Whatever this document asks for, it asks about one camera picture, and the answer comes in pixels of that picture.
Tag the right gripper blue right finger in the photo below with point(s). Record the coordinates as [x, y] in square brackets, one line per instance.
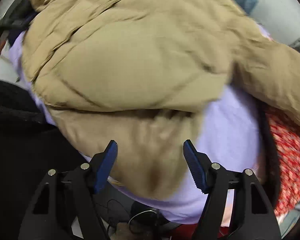
[252, 214]

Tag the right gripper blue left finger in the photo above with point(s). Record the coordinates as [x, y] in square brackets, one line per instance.
[62, 197]

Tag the tan puffer jacket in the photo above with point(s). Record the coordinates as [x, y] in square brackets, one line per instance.
[141, 72]

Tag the black knit garment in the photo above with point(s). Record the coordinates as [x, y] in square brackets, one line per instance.
[29, 147]

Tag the lavender floral bed sheet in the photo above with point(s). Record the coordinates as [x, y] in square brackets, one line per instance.
[227, 134]

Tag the red floral padded garment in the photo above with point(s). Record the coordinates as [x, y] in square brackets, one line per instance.
[286, 135]

